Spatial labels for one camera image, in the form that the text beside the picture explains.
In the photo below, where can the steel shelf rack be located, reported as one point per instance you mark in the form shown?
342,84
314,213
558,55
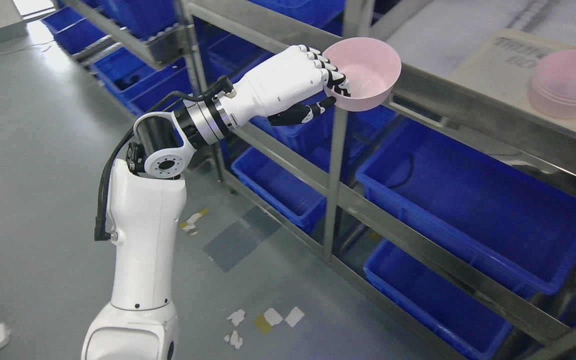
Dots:
447,126

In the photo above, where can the blue bin bottom shelf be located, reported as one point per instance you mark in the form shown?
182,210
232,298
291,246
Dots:
466,325

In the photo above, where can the pink plastic bowl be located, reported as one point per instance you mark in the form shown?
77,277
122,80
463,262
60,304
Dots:
371,67

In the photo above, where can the stacked pink bowls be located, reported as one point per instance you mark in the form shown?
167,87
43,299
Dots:
552,87

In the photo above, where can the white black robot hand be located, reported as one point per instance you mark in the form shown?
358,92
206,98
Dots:
277,88

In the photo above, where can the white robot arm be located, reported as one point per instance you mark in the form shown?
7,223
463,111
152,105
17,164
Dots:
141,194

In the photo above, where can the large blue bin on shelf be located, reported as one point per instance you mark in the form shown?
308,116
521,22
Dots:
517,230

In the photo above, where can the blue bin lower middle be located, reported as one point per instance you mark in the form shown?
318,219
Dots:
290,196

